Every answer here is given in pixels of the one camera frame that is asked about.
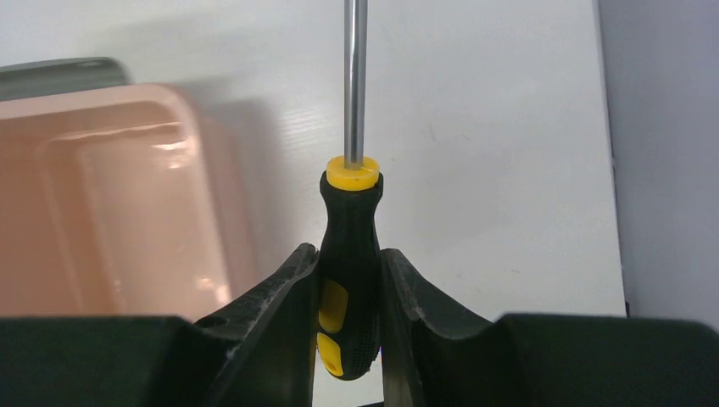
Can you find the pink plastic bin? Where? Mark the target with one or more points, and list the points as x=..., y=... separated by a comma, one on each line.
x=116, y=198

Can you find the black yellow screwdriver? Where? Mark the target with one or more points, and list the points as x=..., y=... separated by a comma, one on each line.
x=349, y=264

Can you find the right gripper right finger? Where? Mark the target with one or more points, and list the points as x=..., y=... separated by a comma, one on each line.
x=436, y=352

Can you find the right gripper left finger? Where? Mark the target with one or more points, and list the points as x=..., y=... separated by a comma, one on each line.
x=259, y=350

